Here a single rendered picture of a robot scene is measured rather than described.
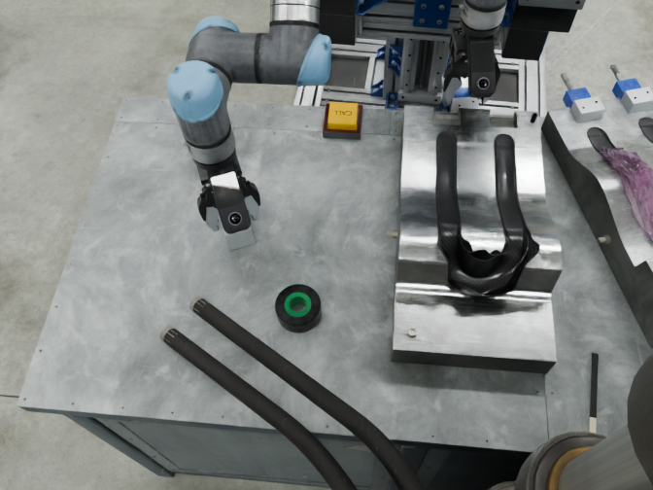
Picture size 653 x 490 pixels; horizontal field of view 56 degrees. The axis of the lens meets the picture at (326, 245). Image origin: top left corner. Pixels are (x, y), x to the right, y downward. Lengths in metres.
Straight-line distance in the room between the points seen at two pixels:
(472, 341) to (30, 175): 1.91
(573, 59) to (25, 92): 2.23
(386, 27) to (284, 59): 0.78
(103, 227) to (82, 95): 1.50
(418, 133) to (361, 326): 0.39
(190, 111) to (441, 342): 0.53
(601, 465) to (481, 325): 0.62
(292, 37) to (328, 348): 0.51
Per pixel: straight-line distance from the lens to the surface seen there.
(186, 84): 0.90
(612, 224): 1.20
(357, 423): 0.92
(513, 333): 1.06
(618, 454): 0.43
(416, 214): 1.08
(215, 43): 0.98
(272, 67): 0.95
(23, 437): 2.09
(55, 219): 2.39
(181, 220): 1.25
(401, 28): 1.70
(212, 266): 1.18
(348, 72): 2.30
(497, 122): 1.29
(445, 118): 1.28
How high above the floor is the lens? 1.81
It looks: 60 degrees down
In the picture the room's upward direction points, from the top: 4 degrees counter-clockwise
